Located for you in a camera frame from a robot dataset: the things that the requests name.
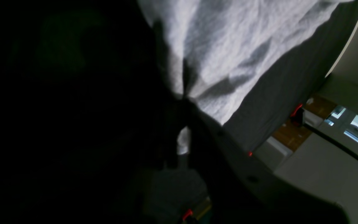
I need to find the red blue clamp near right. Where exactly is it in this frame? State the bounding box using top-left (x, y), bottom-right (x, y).
top-left (290, 103), bottom-right (305, 127)

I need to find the red black clamp far right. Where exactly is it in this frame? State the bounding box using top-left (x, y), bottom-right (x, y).
top-left (178, 209), bottom-right (197, 224)

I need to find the grey t-shirt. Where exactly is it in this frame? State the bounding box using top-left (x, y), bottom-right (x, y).
top-left (135, 0), bottom-right (353, 155)

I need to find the black table cloth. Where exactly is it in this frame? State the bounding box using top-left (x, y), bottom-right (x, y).
top-left (0, 0), bottom-right (358, 224)

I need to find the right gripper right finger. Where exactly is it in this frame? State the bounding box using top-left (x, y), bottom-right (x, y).
top-left (184, 100), bottom-right (350, 224)

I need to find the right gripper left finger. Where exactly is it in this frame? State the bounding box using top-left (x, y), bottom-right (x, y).
top-left (0, 98), bottom-right (185, 224)

